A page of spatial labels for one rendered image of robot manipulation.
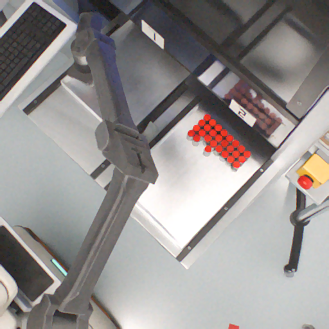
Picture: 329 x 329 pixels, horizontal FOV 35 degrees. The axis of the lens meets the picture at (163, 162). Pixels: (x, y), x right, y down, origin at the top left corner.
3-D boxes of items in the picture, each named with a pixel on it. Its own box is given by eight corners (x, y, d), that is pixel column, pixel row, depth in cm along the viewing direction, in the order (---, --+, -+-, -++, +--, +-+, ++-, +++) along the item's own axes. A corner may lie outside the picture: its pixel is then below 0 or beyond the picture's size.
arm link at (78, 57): (67, 53, 135) (89, 57, 135) (73, 29, 136) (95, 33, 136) (71, 64, 141) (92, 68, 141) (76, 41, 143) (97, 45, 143)
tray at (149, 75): (140, 14, 166) (140, 8, 163) (200, 67, 162) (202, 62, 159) (62, 85, 159) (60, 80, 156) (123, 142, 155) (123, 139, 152)
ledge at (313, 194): (313, 143, 159) (315, 141, 157) (347, 172, 157) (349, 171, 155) (283, 175, 156) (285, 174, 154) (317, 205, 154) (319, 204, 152)
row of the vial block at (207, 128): (200, 123, 157) (201, 117, 153) (244, 163, 154) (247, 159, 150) (195, 127, 157) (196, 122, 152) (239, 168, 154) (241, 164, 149)
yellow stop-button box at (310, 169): (311, 154, 147) (319, 147, 141) (331, 171, 146) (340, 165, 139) (293, 173, 146) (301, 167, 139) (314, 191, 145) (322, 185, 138)
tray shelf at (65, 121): (129, 7, 169) (129, 4, 167) (295, 152, 158) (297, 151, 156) (18, 108, 159) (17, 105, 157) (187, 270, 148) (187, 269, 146)
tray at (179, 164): (196, 108, 159) (197, 103, 155) (260, 166, 154) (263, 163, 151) (115, 186, 152) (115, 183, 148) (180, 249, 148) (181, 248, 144)
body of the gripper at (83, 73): (105, 57, 149) (103, 45, 142) (87, 87, 147) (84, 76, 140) (85, 47, 150) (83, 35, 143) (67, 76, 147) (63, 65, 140)
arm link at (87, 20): (83, 40, 128) (112, 54, 133) (93, -1, 131) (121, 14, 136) (60, 52, 138) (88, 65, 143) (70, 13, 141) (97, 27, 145)
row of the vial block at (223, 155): (195, 127, 157) (196, 123, 152) (239, 168, 154) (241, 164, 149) (189, 132, 156) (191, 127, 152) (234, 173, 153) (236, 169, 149)
